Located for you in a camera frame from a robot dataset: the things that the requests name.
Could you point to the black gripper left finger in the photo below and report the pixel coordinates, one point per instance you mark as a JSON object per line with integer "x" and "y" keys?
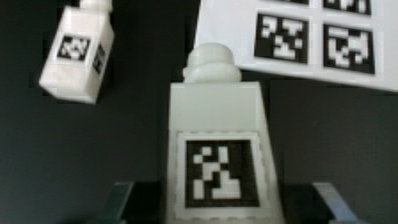
{"x": 131, "y": 206}

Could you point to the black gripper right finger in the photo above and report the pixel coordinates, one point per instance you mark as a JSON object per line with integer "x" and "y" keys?
{"x": 314, "y": 205}

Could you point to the white table leg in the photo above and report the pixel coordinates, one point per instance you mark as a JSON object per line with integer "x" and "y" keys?
{"x": 76, "y": 60}
{"x": 222, "y": 188}

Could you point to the white sheet with AprilTags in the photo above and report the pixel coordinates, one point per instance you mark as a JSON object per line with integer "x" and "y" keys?
{"x": 316, "y": 39}

